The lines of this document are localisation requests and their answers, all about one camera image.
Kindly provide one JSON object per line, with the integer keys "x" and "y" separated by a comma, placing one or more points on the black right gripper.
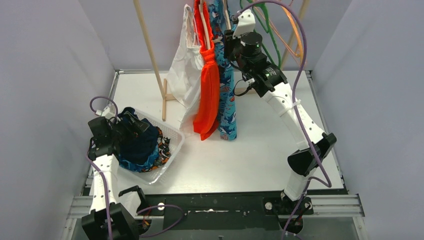
{"x": 230, "y": 42}

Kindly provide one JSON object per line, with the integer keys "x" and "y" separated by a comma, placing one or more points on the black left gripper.
{"x": 133, "y": 122}

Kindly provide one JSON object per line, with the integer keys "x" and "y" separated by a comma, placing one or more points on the navy blue shorts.
{"x": 139, "y": 148}

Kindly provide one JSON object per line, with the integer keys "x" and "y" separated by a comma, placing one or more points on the green hanger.
{"x": 261, "y": 14}

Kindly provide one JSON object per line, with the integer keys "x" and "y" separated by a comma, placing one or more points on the blue leaf print shorts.
{"x": 145, "y": 166}

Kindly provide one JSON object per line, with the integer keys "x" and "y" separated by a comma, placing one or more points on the camouflage orange black shorts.
{"x": 163, "y": 144}

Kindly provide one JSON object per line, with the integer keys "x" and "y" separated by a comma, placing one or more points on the teal shark print shorts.
{"x": 227, "y": 105}

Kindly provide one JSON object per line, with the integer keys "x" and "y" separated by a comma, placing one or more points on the pink wire hanger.
{"x": 283, "y": 26}

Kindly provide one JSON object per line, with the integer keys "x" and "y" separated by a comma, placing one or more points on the orange wooden hanger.
{"x": 294, "y": 46}

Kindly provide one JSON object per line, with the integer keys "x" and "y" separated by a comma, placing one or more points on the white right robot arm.
{"x": 271, "y": 85}

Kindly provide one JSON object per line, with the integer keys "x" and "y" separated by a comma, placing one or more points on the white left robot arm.
{"x": 108, "y": 219}

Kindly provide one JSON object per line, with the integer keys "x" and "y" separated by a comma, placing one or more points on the left wooden hanger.
{"x": 204, "y": 24}

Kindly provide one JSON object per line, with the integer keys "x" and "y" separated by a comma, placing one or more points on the orange mesh shorts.
{"x": 205, "y": 122}

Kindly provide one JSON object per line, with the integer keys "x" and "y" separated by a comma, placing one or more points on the white plastic basket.
{"x": 177, "y": 140}

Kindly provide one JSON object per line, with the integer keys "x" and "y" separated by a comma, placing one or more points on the white garment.
{"x": 184, "y": 75}

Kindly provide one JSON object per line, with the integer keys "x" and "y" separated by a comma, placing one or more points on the wooden clothes rack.
{"x": 162, "y": 84}

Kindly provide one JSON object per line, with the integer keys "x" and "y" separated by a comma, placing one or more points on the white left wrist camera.
{"x": 108, "y": 112}

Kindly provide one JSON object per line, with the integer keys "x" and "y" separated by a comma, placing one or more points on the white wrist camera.
{"x": 246, "y": 24}
{"x": 108, "y": 112}

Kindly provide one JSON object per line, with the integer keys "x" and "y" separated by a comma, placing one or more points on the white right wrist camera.
{"x": 246, "y": 24}

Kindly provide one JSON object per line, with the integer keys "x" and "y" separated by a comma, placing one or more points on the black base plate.
{"x": 268, "y": 210}

